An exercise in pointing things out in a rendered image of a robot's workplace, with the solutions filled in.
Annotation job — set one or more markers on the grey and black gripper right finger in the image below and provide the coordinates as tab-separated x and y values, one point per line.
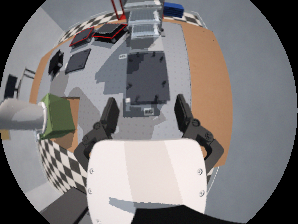
191	127

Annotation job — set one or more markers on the white microplate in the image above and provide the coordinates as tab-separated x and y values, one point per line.
144	32
143	18

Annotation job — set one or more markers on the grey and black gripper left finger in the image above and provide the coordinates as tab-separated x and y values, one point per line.
102	130

